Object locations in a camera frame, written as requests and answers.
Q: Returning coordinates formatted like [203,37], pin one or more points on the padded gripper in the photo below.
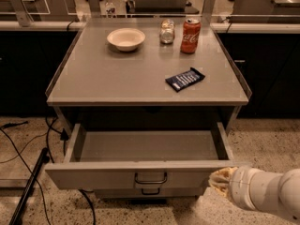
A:
[240,185]

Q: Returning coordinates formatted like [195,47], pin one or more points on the grey top drawer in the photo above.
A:
[126,160]

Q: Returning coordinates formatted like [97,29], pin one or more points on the grey drawer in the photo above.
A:
[126,160]
[149,193]

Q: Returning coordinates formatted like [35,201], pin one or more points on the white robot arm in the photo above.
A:
[252,189]

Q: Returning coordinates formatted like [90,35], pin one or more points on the lower grey drawer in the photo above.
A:
[149,193]

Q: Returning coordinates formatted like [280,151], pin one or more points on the grey drawer cabinet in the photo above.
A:
[103,89]

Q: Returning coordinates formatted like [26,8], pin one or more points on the blue snack bar wrapper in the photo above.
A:
[185,79]

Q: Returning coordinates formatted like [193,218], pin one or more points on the red coca-cola can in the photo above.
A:
[191,32]

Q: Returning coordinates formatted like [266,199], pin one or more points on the clear glass jar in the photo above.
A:
[166,33]

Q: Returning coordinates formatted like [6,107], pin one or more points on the white bowl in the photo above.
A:
[126,39]

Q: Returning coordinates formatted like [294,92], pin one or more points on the black pole on floor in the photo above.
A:
[17,215]

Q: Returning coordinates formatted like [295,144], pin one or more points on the clear plastic water bottle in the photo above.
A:
[110,8]

